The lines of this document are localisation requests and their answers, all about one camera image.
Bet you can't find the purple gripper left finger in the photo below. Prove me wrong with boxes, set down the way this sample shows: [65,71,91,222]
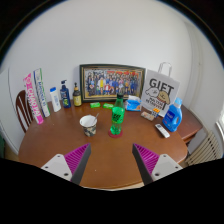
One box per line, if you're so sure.
[42,143,91,185]

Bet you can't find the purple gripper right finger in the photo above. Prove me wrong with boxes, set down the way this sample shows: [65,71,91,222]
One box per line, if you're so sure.
[132,143,182,185]

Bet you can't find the green plastic soda bottle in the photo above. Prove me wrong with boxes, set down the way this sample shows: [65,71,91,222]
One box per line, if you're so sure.
[110,93,125,135]

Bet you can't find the white remote control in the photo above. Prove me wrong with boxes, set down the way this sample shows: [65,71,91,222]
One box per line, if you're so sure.
[155,124,170,138]

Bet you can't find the paper cup with spoon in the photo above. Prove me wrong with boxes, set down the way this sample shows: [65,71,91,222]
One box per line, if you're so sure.
[80,115,97,137]

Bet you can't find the round red coaster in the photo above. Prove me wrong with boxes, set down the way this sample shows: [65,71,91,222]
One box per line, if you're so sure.
[108,129,123,138]

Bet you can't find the small snack packet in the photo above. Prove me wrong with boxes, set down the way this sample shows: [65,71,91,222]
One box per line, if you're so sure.
[141,111,155,121]

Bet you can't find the blue detergent bottle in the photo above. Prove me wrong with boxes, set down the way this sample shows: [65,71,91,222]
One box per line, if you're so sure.
[162,98,182,132]

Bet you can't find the rubik's cube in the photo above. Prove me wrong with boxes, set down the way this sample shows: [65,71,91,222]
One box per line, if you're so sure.
[152,108,160,118]

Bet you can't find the white radiator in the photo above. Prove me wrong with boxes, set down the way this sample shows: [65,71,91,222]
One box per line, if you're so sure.
[185,131,222,166]

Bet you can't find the amber pump bottle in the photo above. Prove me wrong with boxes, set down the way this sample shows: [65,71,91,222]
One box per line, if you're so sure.
[73,83,82,106]

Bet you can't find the dark blue pump bottle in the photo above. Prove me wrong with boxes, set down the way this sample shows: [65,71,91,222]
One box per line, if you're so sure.
[60,80,71,108]

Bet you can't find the brown wooden chair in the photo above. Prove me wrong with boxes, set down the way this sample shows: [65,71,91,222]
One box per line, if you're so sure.
[15,90,33,132]

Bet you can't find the white gift paper bag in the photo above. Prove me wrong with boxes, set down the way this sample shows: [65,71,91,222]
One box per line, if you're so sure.
[141,63,180,117]

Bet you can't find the white lotion bottle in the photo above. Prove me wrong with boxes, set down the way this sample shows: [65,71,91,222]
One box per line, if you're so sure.
[50,87,61,112]

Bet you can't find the framed group photo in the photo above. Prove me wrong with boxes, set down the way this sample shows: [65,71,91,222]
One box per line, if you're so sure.
[80,64,145,102]

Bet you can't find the pink toothpaste box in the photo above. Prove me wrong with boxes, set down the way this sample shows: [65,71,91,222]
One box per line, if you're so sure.
[23,74,43,125]

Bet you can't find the green white toothpaste box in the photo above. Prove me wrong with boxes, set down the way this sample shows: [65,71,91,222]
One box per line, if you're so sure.
[34,68,50,117]

